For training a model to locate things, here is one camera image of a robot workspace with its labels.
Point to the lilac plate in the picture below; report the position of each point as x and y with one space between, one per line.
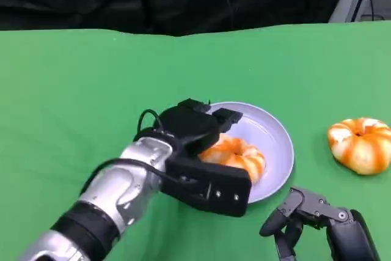
275 145

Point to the orange white toy bread roll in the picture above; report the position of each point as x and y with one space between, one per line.
362 148
241 157

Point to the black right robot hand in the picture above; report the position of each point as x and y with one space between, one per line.
348 233

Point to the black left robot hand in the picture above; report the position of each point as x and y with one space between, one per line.
189 126

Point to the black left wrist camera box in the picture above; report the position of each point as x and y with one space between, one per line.
210 184

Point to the green table cloth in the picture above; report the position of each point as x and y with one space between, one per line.
91 83

